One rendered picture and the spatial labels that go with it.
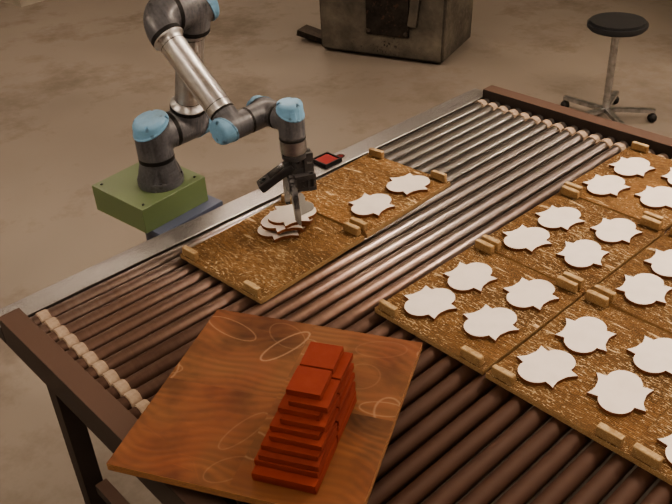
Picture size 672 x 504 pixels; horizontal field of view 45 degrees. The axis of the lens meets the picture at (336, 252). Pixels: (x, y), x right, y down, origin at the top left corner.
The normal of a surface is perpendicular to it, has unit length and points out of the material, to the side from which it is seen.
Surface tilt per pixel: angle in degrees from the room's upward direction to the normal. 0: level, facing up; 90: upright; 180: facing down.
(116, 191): 2
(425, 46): 90
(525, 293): 0
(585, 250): 0
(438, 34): 90
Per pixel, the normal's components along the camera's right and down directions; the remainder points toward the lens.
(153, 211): 0.76, 0.32
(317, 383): -0.05, -0.84
